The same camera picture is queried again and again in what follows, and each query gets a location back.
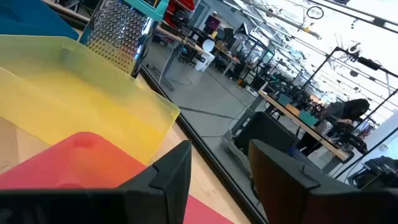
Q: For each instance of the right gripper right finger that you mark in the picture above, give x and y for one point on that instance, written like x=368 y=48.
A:
x=295 y=193

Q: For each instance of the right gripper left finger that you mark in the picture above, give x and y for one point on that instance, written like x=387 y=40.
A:
x=155 y=193

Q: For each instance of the parts shelf red bins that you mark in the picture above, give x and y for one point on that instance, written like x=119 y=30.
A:
x=186 y=4

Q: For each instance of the monitor purple screen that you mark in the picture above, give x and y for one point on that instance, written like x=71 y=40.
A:
x=213 y=22

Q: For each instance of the black bag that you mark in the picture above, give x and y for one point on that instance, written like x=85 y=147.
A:
x=379 y=168

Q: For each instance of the wooden workbench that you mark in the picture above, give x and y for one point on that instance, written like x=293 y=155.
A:
x=295 y=119

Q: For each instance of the teal box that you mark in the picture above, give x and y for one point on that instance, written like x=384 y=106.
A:
x=308 y=118
x=284 y=100

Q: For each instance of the person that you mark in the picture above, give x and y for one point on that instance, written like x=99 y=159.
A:
x=356 y=109

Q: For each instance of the red translucent plastic bin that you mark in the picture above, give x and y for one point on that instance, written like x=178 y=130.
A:
x=77 y=161

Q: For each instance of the yellow translucent plastic bin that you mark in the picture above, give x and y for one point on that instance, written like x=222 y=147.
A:
x=77 y=102

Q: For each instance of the black camera rig frame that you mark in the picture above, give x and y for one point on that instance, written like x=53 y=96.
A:
x=368 y=63

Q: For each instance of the white bucket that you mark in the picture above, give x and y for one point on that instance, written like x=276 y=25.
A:
x=203 y=63

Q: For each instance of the blue plastic bin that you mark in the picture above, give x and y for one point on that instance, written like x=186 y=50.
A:
x=31 y=18

